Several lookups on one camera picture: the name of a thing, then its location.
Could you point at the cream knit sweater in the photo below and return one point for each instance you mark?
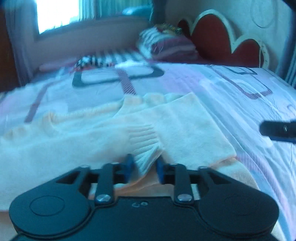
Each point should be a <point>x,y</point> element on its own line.
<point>177,128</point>

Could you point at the right dark curtain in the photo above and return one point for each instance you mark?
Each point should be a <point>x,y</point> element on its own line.
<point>158,12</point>

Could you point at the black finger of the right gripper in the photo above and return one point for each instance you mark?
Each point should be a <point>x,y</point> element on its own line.
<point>282,131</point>

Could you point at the red white bed headboard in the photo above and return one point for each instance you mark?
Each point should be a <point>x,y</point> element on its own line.
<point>216,41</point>

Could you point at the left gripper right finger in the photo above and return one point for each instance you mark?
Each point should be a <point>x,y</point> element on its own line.
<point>176,175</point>

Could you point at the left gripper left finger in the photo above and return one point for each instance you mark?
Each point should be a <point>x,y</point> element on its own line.
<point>110,175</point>

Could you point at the black white striped cloth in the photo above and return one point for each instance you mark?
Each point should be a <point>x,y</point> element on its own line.
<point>91,62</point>

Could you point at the striped bed sheet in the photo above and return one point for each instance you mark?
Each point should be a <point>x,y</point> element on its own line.
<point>117,56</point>

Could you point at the striped pillow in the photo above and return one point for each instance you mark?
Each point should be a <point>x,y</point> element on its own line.
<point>161,46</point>

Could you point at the left grey curtain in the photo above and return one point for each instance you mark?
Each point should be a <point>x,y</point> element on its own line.
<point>15,24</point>

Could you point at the pink flat pillow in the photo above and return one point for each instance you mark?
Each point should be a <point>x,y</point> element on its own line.
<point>56,65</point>

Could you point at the pastel patterned bed quilt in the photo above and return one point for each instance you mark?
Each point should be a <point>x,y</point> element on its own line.
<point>238,99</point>

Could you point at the gold patterned cloth on pillow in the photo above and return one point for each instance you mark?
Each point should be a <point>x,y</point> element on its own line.
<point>169,29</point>

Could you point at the window with sliding panes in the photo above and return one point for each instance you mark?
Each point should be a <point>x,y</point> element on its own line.
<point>55,17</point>

